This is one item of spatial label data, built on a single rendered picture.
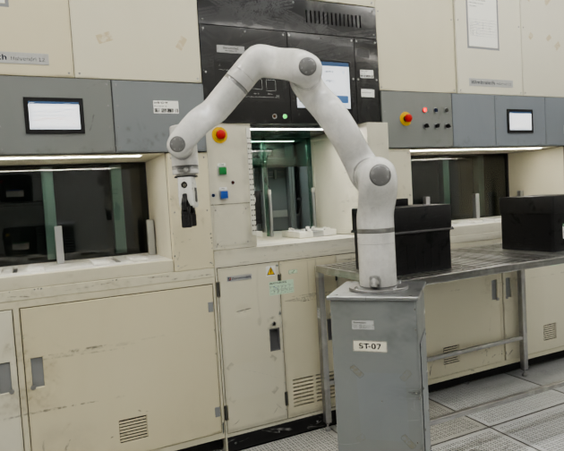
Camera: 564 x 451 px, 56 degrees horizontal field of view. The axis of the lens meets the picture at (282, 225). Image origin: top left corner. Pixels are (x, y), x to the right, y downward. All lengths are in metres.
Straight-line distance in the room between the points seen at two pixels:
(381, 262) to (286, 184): 1.71
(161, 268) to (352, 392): 0.91
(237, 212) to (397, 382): 1.00
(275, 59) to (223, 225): 0.82
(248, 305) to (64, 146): 0.97
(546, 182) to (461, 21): 1.18
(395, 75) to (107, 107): 1.38
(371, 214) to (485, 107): 1.54
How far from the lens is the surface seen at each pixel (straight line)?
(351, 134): 1.70
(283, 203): 3.33
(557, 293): 3.52
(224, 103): 1.70
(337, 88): 2.53
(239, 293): 2.28
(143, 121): 2.17
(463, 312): 2.99
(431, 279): 1.99
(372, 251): 1.69
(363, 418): 1.76
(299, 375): 2.48
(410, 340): 1.65
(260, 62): 1.72
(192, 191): 1.68
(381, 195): 1.64
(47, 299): 2.14
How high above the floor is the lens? 1.07
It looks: 3 degrees down
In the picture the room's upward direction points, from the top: 3 degrees counter-clockwise
